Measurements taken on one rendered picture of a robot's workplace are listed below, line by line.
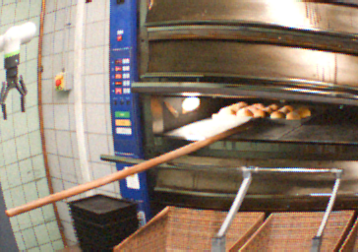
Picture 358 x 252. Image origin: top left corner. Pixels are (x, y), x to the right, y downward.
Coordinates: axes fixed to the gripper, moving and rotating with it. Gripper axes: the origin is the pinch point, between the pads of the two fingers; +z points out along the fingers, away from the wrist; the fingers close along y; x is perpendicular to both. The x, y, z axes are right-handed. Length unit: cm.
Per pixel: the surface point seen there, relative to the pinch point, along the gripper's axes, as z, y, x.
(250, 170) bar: 34, -62, 69
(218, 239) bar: 56, -39, 70
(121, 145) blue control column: 37, -93, -21
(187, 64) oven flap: 1, -98, 18
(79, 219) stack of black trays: 68, -55, -28
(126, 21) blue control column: -25, -95, -13
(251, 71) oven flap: 3, -99, 51
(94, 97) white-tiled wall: 14, -96, -40
